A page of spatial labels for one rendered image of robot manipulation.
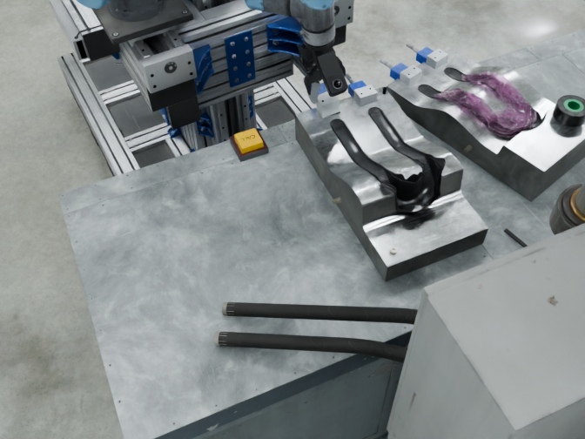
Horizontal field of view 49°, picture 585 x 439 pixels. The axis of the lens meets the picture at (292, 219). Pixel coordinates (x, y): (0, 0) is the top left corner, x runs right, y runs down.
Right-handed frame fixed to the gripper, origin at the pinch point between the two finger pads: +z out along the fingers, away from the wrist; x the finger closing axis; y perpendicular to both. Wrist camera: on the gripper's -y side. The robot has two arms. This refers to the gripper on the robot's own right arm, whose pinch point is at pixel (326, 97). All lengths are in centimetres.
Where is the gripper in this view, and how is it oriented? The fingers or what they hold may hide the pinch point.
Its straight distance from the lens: 163.7
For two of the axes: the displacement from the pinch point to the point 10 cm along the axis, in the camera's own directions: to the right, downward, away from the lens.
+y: -4.1, -7.9, 4.6
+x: -9.1, 4.0, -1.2
